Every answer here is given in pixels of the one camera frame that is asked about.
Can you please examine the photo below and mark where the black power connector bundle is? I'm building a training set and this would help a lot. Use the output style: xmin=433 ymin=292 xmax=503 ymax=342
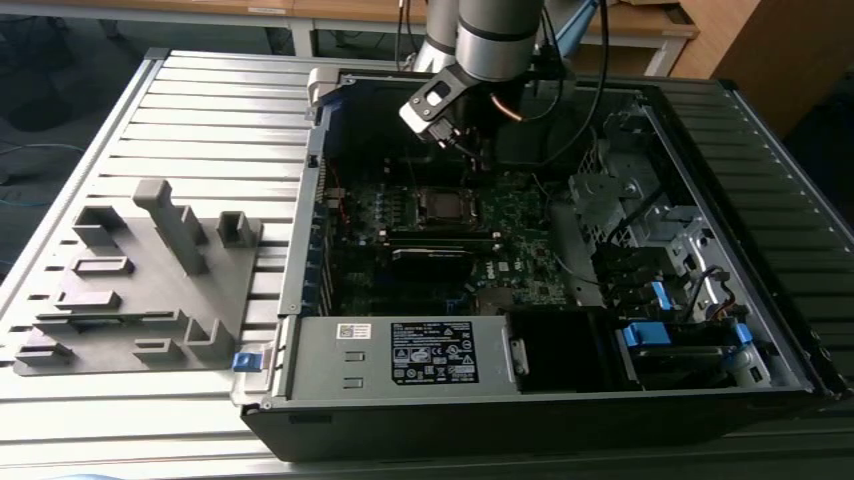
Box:
xmin=591 ymin=243 xmax=676 ymax=297

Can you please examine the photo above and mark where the grey case handle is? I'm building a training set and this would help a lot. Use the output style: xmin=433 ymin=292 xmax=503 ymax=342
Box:
xmin=304 ymin=67 xmax=343 ymax=122

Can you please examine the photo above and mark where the black hard disk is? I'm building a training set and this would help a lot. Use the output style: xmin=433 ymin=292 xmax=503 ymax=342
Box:
xmin=625 ymin=344 xmax=729 ymax=391

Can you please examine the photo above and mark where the silver metal drive cage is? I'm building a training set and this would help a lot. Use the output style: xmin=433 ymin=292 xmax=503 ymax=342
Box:
xmin=564 ymin=92 xmax=779 ymax=391

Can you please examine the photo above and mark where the blue disk carrier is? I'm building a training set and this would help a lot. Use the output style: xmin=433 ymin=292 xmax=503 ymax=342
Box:
xmin=616 ymin=321 xmax=673 ymax=357

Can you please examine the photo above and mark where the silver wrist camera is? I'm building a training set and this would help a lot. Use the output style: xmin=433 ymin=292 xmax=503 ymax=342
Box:
xmin=397 ymin=74 xmax=468 ymax=147

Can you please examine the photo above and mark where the black graphics card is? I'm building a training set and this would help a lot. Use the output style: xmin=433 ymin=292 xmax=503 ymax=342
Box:
xmin=388 ymin=244 xmax=477 ymax=291

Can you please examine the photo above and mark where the wooden cabinet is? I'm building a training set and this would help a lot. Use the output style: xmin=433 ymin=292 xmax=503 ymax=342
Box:
xmin=669 ymin=0 xmax=854 ymax=139

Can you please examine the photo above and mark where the silver power supply unit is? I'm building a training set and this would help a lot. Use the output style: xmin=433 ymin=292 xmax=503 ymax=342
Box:
xmin=286 ymin=313 xmax=520 ymax=401

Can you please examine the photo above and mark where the metal socket cover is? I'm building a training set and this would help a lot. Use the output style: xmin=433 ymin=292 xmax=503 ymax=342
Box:
xmin=416 ymin=187 xmax=483 ymax=230

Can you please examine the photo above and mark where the black power cable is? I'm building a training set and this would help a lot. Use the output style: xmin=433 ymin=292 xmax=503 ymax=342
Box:
xmin=597 ymin=182 xmax=668 ymax=254

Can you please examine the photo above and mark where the grey metal rail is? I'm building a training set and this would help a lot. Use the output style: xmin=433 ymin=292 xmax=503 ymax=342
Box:
xmin=545 ymin=198 xmax=605 ymax=307

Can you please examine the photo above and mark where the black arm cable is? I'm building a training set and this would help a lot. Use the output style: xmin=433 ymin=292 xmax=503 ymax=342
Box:
xmin=523 ymin=0 xmax=612 ymax=166

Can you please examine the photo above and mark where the green motherboard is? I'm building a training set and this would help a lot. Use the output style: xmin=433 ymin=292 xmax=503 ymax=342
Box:
xmin=319 ymin=167 xmax=592 ymax=319

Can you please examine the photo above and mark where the grey parts rack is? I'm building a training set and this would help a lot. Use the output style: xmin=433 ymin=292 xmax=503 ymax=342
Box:
xmin=10 ymin=178 xmax=266 ymax=377

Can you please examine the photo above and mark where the black open PC case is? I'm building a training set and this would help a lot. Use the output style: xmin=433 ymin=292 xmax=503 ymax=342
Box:
xmin=229 ymin=67 xmax=852 ymax=464

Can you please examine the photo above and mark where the silver CPU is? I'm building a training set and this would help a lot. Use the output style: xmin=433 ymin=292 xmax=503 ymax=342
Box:
xmin=427 ymin=193 xmax=469 ymax=222

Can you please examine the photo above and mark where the black wire loop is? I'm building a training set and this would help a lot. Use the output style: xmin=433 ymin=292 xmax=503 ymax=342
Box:
xmin=684 ymin=263 xmax=746 ymax=324

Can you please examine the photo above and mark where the CPU socket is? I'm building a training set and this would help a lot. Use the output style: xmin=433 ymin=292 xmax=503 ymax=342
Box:
xmin=413 ymin=185 xmax=496 ymax=232

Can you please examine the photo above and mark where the brown chipset heat sink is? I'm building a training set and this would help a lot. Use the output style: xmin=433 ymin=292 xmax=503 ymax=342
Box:
xmin=475 ymin=286 xmax=516 ymax=312

